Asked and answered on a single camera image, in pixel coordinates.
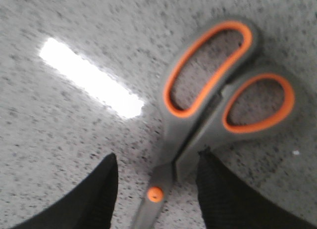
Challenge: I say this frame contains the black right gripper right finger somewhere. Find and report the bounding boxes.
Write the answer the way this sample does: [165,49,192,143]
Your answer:
[196,149,316,229]

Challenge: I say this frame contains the grey orange scissors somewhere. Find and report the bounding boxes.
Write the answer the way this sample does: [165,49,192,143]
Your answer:
[132,16,301,229]

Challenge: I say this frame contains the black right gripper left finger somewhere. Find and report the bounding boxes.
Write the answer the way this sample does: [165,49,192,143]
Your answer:
[13,153,118,229]

